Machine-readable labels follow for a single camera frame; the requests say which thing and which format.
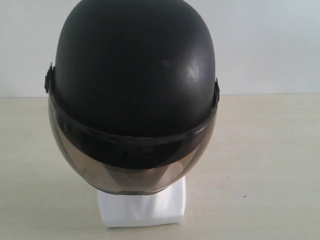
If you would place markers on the white mannequin head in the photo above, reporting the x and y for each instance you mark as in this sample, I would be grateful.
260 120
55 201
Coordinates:
165 207

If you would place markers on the black helmet with visor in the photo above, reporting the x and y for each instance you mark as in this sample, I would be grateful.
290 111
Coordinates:
133 94

